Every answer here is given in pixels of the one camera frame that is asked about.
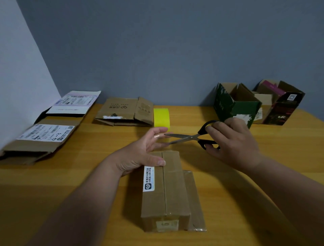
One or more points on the person's right hand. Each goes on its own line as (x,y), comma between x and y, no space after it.
(235,147)

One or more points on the person's left hand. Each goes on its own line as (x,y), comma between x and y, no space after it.
(136,154)

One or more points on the yellow tape roll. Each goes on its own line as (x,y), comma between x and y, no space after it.
(162,117)

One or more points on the green box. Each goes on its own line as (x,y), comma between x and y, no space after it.
(227,101)

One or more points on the black scissors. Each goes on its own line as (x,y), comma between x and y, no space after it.
(189,138)

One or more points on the plain brown carton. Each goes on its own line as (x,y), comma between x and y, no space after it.
(121,109)

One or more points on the small brown cardboard box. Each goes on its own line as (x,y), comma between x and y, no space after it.
(264,106)

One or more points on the brown carton with label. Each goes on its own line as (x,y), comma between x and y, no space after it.
(172,190)

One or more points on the pink and black carton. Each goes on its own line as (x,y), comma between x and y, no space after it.
(286,101)

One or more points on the black box white label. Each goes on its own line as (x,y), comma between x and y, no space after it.
(76,102)

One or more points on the person's right forearm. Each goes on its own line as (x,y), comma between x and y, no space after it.
(293,192)

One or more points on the person's left forearm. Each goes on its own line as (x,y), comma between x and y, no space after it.
(73,213)

